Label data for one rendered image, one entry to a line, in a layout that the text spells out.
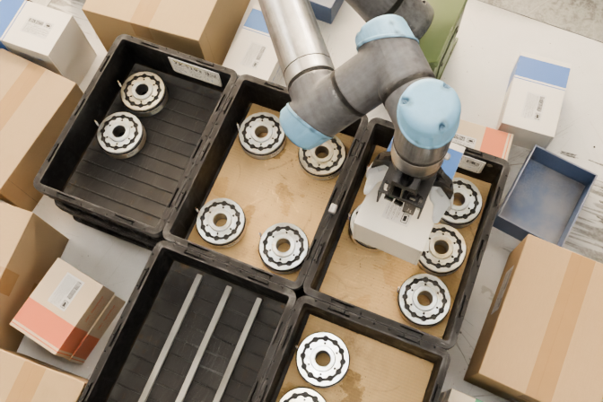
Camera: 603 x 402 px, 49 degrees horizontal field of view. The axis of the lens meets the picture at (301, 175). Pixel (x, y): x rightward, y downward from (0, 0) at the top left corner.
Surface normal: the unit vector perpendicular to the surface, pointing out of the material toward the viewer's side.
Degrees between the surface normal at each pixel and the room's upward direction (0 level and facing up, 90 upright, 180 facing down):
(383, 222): 0
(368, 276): 0
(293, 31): 12
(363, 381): 0
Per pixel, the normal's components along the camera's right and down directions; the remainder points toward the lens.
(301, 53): -0.25, -0.39
